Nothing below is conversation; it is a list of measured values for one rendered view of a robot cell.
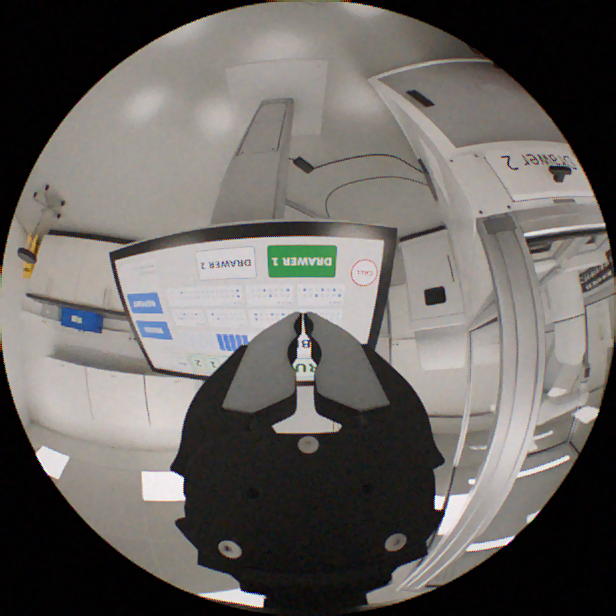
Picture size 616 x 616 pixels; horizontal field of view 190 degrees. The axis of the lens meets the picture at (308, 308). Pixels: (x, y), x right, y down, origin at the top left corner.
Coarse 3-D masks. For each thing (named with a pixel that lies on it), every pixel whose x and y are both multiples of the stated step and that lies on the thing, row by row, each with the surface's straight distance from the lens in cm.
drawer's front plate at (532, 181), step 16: (496, 160) 43; (512, 160) 45; (528, 160) 47; (560, 160) 54; (512, 176) 41; (528, 176) 43; (544, 176) 46; (576, 176) 54; (512, 192) 38; (528, 192) 40; (544, 192) 42; (560, 192) 46; (576, 192) 50; (592, 192) 56
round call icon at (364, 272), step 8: (352, 264) 28; (360, 264) 29; (368, 264) 29; (376, 264) 29; (352, 272) 29; (360, 272) 29; (368, 272) 29; (376, 272) 30; (352, 280) 29; (360, 280) 29; (368, 280) 30; (376, 280) 30
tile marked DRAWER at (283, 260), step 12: (276, 252) 27; (288, 252) 27; (300, 252) 27; (312, 252) 27; (324, 252) 27; (336, 252) 27; (276, 264) 28; (288, 264) 27; (300, 264) 27; (312, 264) 27; (324, 264) 28; (336, 264) 28; (276, 276) 28; (288, 276) 28; (300, 276) 28; (312, 276) 28; (324, 276) 28
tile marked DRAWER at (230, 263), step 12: (204, 252) 30; (216, 252) 29; (228, 252) 29; (240, 252) 28; (252, 252) 28; (204, 264) 31; (216, 264) 30; (228, 264) 29; (240, 264) 29; (252, 264) 28; (204, 276) 31; (216, 276) 30; (228, 276) 30; (240, 276) 29; (252, 276) 29
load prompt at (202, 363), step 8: (192, 360) 43; (200, 360) 42; (208, 360) 41; (216, 360) 40; (224, 360) 39; (296, 360) 36; (304, 360) 36; (312, 360) 36; (200, 368) 44; (208, 368) 43; (216, 368) 42; (296, 368) 38; (304, 368) 38; (312, 368) 38; (304, 376) 39; (312, 376) 39
